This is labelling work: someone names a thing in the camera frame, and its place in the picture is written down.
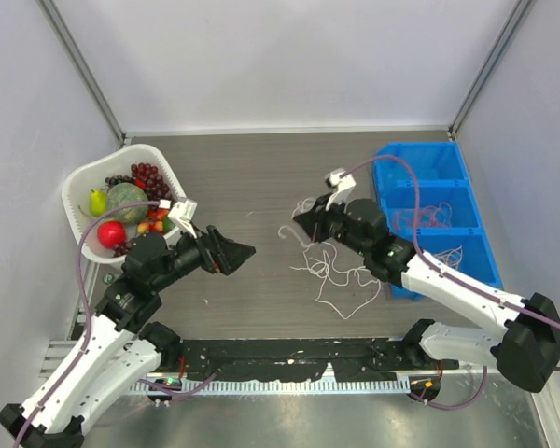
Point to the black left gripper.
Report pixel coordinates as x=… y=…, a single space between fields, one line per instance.
x=230 y=254

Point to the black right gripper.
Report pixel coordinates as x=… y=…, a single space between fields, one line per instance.
x=314 y=222

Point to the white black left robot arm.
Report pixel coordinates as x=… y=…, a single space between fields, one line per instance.
x=121 y=344

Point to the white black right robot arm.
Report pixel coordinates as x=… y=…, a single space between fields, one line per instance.
x=520 y=337

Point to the green lime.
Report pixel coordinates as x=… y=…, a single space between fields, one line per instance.
x=168 y=225

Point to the red grape bunch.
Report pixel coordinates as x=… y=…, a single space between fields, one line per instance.
x=150 y=180

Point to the blue plastic divided bin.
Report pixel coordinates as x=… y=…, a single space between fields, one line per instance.
x=449 y=226

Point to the green melon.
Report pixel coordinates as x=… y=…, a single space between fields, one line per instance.
x=130 y=202

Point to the red apple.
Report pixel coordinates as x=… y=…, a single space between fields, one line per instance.
x=111 y=234

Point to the clear glass jar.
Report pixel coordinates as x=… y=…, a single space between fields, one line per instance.
x=108 y=278

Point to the dark purple grape bunch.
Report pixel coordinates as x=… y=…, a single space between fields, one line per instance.
x=118 y=179

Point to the green yellow pear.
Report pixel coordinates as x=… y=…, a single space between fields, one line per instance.
x=98 y=202

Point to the white plastic fruit basket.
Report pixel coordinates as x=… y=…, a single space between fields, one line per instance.
x=76 y=193

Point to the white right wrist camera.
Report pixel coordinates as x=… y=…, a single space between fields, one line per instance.
x=341 y=185

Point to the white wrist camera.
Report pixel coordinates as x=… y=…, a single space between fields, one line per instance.
x=181 y=214
x=341 y=185

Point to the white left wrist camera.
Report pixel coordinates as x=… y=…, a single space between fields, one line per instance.
x=181 y=214

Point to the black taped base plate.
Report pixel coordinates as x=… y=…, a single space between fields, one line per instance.
x=299 y=360

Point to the white slotted cable duct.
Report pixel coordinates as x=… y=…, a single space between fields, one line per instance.
x=324 y=386

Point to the aluminium corner frame post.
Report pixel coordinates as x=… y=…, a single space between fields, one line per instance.
x=520 y=11

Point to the left aluminium frame post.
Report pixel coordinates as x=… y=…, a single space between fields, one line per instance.
x=73 y=51

